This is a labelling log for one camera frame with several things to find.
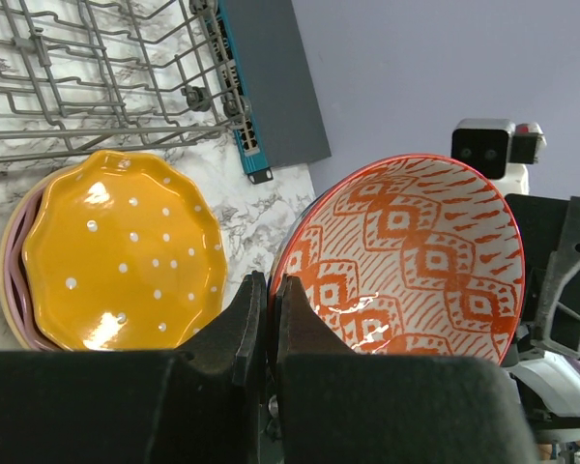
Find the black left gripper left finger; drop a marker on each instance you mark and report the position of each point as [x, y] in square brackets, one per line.
[198, 403]

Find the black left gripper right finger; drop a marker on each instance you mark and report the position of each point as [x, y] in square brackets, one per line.
[337, 406]

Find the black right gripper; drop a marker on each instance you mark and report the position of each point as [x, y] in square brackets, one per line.
[550, 232]

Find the red patterned glass bowl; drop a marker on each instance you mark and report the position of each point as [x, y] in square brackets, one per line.
[414, 254]

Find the orange polka dot plate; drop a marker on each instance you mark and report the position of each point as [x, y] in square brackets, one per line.
[124, 254]

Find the grey wire dish rack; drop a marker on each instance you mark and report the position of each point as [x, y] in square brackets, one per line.
[78, 76]

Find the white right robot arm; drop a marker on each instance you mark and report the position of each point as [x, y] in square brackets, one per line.
[544, 356]

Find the beige bottom plate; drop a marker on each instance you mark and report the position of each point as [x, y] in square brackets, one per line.
[7, 298]

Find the pink plate under stack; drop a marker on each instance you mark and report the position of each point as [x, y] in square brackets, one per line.
[23, 224]

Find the blue network switch box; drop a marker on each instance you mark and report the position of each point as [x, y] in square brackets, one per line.
[269, 93]

